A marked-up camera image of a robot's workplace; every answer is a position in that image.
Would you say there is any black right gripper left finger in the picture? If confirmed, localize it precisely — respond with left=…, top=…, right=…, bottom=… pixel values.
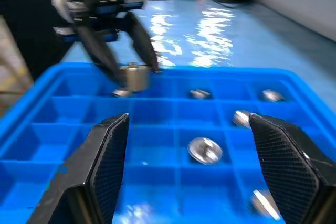
left=27, top=113, right=130, bottom=224

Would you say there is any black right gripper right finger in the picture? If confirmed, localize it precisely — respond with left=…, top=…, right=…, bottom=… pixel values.
left=248, top=113, right=336, bottom=224

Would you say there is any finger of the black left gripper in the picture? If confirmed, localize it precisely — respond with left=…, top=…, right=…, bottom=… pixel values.
left=125, top=12, right=160, bottom=74
left=76, top=25, right=127, bottom=89

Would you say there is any metal roller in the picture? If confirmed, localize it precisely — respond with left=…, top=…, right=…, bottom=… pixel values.
left=261, top=89, right=285, bottom=102
left=232, top=110, right=252, bottom=128
left=189, top=89, right=212, bottom=100
left=250, top=189, right=283, bottom=221
left=187, top=136, right=223, bottom=166
left=118, top=62, right=152, bottom=91
left=111, top=89, right=133, bottom=98

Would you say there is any blue compartment tray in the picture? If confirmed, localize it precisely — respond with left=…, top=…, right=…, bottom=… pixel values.
left=0, top=62, right=336, bottom=224

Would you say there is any black cloth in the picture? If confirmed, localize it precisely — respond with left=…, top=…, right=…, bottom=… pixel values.
left=0, top=0, right=79, bottom=80

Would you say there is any wooden board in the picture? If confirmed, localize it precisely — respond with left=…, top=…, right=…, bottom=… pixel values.
left=0, top=15, right=35, bottom=116

